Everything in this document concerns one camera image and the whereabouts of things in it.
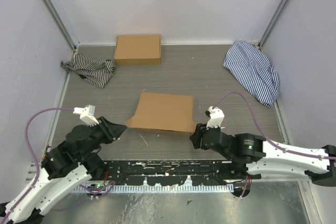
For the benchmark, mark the slotted grey cable duct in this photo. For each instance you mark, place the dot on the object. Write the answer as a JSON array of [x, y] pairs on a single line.
[[186, 188]]

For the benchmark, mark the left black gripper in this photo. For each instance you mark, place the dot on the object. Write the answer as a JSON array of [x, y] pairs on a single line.
[[112, 131]]

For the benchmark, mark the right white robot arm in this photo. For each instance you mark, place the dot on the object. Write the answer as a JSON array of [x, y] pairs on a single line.
[[253, 155]]

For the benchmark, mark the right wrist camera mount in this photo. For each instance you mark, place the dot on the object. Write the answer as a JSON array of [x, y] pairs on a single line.
[[216, 117]]

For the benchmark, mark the right aluminium frame post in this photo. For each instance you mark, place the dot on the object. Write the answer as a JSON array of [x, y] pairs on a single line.
[[271, 25]]

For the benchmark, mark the folded closed cardboard box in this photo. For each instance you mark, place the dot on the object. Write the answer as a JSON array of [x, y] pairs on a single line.
[[132, 50]]

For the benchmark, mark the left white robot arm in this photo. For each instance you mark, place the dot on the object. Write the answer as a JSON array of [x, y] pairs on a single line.
[[71, 163]]

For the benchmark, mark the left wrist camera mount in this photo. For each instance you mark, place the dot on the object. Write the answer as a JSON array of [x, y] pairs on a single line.
[[86, 114]]

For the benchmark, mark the left aluminium frame post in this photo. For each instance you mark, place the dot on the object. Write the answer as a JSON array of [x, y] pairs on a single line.
[[59, 23]]

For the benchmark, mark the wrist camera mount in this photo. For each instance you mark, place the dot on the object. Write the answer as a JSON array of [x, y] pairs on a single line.
[[86, 114], [216, 117]]

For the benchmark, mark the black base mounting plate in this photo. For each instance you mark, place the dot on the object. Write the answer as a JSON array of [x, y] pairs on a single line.
[[172, 172]]

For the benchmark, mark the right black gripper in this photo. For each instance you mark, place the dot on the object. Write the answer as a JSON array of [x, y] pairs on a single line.
[[196, 137]]

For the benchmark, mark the blue white striped cloth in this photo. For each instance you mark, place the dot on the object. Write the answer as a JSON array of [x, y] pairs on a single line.
[[254, 71]]

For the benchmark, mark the aluminium frame post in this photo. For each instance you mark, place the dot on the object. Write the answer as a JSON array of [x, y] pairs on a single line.
[[59, 23], [271, 25]]

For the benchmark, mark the cardboard box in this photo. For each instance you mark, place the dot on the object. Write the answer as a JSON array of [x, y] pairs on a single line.
[[132, 50], [164, 113]]

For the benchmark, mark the black white striped cloth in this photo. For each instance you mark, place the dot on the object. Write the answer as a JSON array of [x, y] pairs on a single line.
[[96, 72]]

